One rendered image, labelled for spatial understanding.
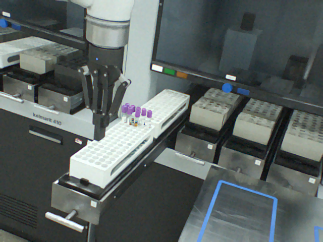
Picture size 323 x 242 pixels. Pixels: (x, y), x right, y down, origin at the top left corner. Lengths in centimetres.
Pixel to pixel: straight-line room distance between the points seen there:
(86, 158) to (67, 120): 53
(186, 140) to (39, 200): 75
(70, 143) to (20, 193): 39
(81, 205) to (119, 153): 16
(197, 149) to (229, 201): 34
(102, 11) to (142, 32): 54
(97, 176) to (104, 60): 29
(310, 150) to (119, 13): 75
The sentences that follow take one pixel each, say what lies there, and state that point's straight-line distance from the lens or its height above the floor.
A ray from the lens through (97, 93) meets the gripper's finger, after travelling 93.
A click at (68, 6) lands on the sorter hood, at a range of 148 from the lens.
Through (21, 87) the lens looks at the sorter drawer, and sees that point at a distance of 160.
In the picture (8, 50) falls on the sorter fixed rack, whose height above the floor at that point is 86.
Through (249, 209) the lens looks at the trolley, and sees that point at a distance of 101.
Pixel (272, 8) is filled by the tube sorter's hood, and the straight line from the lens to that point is 122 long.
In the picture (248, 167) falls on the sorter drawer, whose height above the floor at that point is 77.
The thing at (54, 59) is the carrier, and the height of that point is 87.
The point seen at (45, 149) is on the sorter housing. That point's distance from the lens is 164.
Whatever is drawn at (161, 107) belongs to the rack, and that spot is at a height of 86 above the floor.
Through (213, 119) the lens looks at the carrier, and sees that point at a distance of 133.
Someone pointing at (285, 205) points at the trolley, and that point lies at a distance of 107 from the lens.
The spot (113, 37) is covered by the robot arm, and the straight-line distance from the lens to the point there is 85.
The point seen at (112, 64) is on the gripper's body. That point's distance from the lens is 87.
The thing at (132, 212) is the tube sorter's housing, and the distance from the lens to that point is 155.
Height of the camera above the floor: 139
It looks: 26 degrees down
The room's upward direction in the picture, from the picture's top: 9 degrees clockwise
